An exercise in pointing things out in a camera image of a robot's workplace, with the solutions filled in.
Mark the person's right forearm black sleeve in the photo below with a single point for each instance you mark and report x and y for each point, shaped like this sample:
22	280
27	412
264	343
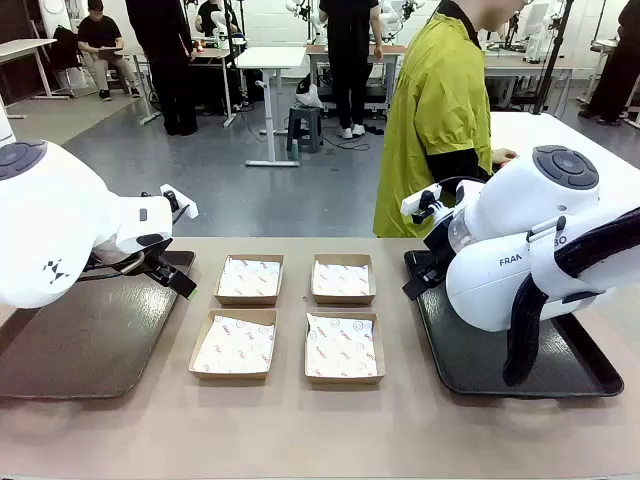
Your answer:
460	165

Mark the grey plastic stool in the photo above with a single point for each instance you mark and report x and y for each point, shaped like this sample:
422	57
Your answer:
303	127

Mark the standing person in black clothes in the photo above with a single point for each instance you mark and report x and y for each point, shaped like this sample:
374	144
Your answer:
167	65
350	60

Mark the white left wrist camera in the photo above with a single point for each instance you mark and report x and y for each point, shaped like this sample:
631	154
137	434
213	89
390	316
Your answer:
182	202

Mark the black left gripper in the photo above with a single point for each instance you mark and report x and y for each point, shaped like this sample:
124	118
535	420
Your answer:
157	265

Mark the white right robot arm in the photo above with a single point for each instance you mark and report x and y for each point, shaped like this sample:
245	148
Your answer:
525	200

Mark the large black serving tray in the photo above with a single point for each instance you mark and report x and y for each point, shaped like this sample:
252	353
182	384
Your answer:
475	360

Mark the white plastic bag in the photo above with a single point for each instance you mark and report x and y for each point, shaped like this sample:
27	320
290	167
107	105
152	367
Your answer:
309	97

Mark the black tripod pole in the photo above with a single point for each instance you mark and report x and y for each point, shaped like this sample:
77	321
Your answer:
550	65

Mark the cardboard box with printed liner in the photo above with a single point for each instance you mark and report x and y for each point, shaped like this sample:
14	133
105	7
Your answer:
344	349
233	345
249	280
343	279

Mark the white cylindrical floor unit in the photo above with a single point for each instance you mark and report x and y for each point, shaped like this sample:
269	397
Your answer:
4	120

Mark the person in yellow-green jacket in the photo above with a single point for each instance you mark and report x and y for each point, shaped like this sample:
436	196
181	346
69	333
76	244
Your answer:
435	100

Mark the grey workbench with equipment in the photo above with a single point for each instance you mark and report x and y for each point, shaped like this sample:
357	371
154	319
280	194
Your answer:
525	67

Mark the white desk with metal legs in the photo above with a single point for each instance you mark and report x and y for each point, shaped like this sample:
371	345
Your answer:
25	47

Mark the large white table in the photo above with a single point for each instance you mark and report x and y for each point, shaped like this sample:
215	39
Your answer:
540	132

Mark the person's right hand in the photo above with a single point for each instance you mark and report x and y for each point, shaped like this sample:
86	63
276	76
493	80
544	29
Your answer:
504	155

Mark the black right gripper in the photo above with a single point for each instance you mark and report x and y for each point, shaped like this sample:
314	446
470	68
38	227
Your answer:
441	240

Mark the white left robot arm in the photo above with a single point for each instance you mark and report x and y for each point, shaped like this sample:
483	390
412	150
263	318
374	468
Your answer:
50	225

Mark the person in dark clothes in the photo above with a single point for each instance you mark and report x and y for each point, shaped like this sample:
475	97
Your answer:
615	65

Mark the black chair with jacket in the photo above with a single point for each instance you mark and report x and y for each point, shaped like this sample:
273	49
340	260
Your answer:
65	55

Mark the white height-adjustable desk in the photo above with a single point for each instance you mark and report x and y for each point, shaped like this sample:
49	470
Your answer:
270	57

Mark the brown plastic serving tray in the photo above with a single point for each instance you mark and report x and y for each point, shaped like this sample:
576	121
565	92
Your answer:
100	340

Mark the seated person in black shirt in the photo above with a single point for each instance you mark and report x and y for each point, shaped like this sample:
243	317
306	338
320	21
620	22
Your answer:
102	40

